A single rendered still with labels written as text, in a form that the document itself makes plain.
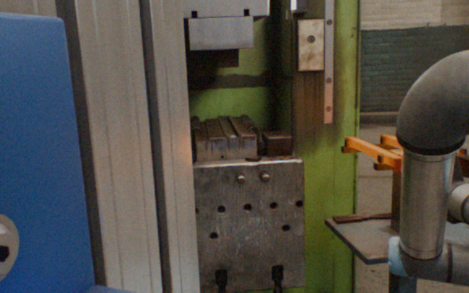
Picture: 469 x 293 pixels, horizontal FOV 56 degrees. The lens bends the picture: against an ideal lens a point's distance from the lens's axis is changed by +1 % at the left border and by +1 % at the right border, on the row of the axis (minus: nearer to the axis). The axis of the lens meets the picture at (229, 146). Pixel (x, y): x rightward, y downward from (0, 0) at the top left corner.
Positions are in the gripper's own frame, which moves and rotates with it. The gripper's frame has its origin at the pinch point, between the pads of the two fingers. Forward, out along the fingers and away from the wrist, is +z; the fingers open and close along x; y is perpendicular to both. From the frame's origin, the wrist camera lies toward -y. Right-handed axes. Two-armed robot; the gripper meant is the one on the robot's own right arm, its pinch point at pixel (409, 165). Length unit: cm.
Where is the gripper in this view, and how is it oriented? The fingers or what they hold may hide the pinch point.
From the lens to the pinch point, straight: 117.0
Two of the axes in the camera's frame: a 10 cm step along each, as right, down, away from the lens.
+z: -1.5, -2.1, 9.7
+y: 0.4, 9.8, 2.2
